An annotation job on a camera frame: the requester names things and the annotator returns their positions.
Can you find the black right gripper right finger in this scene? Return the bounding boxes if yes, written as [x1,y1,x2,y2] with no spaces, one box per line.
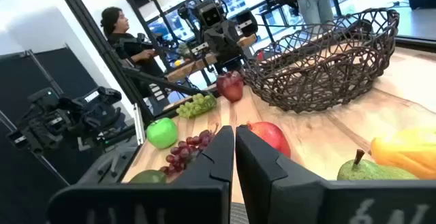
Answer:
[235,124,436,224]

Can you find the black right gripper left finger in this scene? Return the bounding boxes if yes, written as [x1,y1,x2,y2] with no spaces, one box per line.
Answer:
[46,125,236,224]

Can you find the dark red apple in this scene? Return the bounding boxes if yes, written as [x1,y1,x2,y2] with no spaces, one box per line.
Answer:
[216,70,245,103]

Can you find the red grape bunch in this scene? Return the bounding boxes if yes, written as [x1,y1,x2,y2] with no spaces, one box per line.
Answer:
[159,123,221,176]

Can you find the green avocado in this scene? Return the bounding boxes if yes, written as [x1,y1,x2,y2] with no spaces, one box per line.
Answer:
[129,169,168,185]

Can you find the green grape bunch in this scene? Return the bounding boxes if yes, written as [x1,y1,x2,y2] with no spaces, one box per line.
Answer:
[175,93,218,119]

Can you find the bright green apple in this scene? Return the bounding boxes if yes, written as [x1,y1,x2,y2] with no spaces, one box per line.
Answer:
[146,117,178,150]

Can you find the green pear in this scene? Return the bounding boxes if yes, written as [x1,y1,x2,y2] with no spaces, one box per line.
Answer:
[337,148,419,181]

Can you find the dark woven wire basket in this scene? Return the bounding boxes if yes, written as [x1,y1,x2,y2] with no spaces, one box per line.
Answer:
[240,7,401,114]

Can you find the yellow banana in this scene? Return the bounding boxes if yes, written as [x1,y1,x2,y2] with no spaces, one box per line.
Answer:
[370,127,436,180]

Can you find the background wooden table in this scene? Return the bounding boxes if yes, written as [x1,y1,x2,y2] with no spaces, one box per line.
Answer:
[165,35,258,82]

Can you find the person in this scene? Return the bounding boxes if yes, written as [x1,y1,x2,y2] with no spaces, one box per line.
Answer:
[100,6,164,78]

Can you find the person's legs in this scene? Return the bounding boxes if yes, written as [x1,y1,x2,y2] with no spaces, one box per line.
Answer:
[292,0,334,26]

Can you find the black partition panel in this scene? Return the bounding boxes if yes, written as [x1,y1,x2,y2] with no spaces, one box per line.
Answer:
[0,46,137,224]

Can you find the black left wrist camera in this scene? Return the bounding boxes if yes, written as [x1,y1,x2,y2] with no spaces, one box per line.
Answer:
[200,0,226,28]

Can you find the black aluminium table frame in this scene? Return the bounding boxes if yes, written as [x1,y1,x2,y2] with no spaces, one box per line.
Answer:
[50,0,219,146]

